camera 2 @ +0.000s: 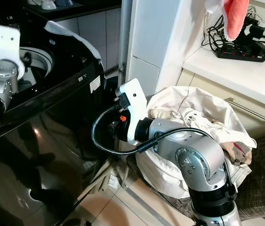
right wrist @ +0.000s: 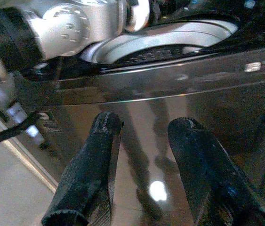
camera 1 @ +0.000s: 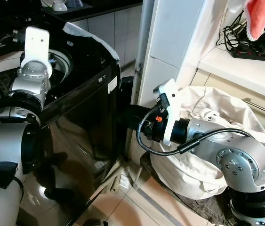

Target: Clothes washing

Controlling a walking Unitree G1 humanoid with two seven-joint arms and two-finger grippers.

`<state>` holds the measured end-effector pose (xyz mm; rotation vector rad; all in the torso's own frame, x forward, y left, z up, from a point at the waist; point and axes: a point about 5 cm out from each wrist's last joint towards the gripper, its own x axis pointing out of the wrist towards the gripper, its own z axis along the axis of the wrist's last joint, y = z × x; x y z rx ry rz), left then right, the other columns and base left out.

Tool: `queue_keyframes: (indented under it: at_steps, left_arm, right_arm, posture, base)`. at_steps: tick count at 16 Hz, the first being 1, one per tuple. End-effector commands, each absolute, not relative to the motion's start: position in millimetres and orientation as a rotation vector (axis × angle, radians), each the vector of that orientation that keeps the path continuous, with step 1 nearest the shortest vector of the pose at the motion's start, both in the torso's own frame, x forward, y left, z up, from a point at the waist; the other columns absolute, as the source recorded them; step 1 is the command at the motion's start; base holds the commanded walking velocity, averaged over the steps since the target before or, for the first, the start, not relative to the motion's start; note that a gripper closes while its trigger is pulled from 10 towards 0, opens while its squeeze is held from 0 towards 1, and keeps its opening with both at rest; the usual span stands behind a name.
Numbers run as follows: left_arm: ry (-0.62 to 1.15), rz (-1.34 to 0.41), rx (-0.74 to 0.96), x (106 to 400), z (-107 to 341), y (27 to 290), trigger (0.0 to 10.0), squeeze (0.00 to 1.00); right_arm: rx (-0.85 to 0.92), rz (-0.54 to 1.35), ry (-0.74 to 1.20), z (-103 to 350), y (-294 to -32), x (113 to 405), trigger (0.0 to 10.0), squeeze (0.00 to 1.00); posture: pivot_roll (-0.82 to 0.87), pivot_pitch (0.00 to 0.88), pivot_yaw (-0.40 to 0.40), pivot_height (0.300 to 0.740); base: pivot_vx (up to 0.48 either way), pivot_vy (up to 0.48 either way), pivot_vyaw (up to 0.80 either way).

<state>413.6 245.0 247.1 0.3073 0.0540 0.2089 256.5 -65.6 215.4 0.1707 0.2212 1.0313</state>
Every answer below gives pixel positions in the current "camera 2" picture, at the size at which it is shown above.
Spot black top-load washing machine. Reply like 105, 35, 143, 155
0, 12, 105, 226

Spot white washer sticker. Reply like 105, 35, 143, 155
88, 75, 101, 93

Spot white cloth washer cover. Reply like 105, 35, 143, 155
45, 20, 102, 60

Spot white cup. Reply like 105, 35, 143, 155
40, 0, 58, 10

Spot cream fabric laundry bag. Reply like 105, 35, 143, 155
133, 86, 258, 199

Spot grey vertical pipe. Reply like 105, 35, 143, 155
117, 0, 134, 75

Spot white tall cabinet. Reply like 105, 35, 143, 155
117, 0, 214, 102

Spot pink patterned garment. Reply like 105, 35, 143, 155
221, 140, 253, 166

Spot cream counter cabinet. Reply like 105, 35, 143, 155
177, 0, 265, 140

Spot black power strip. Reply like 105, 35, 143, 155
214, 43, 265, 63

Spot white hanging cloth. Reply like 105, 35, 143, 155
205, 0, 227, 14

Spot brown patterned floor rug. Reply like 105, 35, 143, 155
125, 126, 265, 223

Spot pink red hanging towel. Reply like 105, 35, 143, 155
222, 0, 251, 42

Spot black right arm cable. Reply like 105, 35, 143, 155
92, 105, 214, 155

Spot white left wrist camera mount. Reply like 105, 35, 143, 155
0, 24, 27, 79

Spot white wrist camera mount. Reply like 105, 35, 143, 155
115, 79, 148, 146
0, 24, 27, 79

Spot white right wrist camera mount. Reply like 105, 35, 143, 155
115, 79, 148, 146

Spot tangled black power cables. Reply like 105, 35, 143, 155
201, 11, 265, 52

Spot metal drawer handle bar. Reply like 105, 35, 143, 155
225, 97, 265, 126

